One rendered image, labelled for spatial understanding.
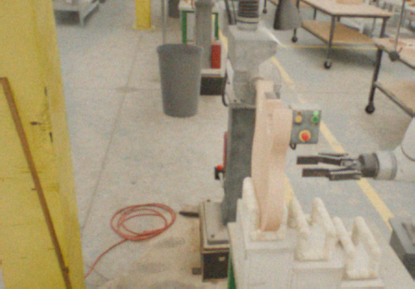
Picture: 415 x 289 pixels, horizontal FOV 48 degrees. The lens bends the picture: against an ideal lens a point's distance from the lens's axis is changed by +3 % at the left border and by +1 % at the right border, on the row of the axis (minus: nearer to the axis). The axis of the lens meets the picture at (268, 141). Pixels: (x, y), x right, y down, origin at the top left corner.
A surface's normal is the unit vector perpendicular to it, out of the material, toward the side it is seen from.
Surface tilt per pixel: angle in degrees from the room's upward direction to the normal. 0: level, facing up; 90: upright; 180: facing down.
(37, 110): 90
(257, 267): 90
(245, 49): 90
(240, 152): 90
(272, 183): 61
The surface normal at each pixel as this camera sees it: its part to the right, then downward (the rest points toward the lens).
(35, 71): 0.18, 0.43
